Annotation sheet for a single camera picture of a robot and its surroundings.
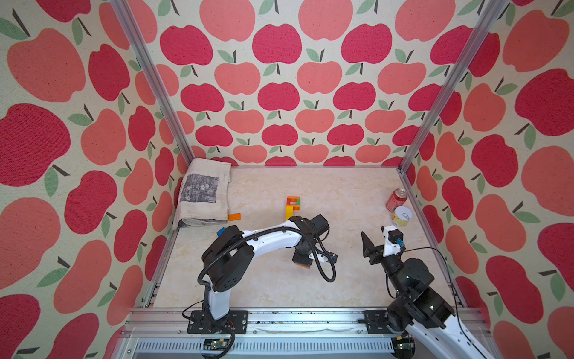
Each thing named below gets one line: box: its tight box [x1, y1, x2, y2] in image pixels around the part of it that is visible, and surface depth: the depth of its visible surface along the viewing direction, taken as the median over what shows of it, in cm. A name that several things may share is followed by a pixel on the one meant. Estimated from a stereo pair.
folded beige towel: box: [173, 157, 232, 230], surface depth 104 cm
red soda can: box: [385, 188, 409, 212], surface depth 98 cm
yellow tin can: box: [391, 205, 413, 227], surface depth 98 cm
